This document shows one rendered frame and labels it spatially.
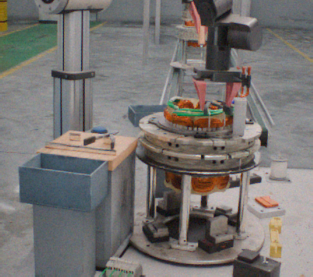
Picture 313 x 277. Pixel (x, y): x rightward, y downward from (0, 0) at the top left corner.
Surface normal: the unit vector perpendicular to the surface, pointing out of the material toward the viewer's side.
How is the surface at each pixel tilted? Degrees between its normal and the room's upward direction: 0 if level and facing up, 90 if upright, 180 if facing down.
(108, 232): 90
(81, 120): 90
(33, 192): 90
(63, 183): 90
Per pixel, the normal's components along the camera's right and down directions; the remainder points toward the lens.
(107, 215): -0.26, 0.23
